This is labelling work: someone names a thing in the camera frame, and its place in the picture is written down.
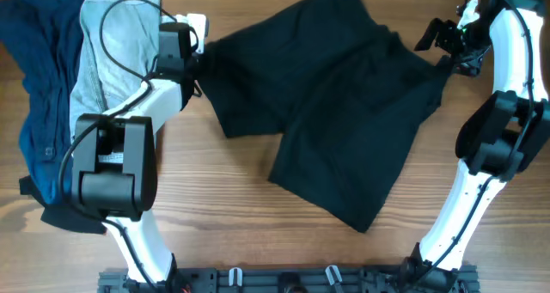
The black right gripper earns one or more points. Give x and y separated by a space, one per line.
445 39

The black shorts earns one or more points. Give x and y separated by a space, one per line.
344 93

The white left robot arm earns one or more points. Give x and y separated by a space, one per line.
115 167

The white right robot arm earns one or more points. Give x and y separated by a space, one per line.
498 141

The light blue denim shorts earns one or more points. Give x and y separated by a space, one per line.
130 33

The navy blue garment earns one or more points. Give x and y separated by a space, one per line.
44 37

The black garment under pile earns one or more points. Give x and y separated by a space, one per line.
60 216

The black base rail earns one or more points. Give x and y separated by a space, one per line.
329 279

